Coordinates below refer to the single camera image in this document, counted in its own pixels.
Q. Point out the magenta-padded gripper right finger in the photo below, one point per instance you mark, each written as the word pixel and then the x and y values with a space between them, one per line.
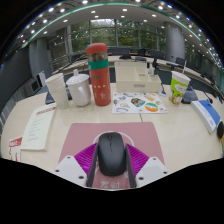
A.
pixel 151 168

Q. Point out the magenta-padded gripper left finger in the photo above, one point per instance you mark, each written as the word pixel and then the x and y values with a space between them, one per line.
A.
pixel 70 168

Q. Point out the black computer mouse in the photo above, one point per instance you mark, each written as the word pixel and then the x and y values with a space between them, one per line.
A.
pixel 112 154

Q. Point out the pink printed mouse pad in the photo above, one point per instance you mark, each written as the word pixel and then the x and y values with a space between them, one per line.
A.
pixel 81 136

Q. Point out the white printed document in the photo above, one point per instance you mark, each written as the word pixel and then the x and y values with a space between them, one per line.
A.
pixel 38 128

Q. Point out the red and white booklet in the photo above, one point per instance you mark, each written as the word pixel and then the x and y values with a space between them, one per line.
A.
pixel 15 148

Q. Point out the colourful sticker sheet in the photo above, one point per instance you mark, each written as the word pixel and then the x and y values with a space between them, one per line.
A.
pixel 138 104

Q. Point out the stack of white paper cups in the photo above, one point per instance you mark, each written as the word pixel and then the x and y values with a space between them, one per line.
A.
pixel 58 91

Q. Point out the blue and white book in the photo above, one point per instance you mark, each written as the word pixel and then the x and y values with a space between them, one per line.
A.
pixel 208 115

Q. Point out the black handheld microphone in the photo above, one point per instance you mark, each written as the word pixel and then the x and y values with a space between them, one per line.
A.
pixel 220 130

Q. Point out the white lidded ceramic mug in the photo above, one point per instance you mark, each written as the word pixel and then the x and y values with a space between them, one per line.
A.
pixel 79 90

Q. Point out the green paper cup with straw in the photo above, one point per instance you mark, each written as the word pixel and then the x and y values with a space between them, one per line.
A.
pixel 178 88

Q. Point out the white desk organizer box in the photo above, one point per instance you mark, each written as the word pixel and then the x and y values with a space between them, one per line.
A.
pixel 133 83

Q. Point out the white floor appliance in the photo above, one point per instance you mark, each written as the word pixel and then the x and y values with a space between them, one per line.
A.
pixel 31 87

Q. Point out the red thermos bottle green band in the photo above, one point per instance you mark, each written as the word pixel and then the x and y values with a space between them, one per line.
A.
pixel 100 80

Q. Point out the white leaning board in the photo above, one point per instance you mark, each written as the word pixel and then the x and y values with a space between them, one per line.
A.
pixel 41 78

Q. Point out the long curved conference desk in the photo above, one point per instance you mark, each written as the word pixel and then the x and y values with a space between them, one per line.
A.
pixel 173 68

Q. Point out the black office chairs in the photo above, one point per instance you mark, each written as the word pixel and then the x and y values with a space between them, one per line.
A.
pixel 156 55

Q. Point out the ceiling lights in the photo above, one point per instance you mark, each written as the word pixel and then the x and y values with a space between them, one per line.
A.
pixel 96 16

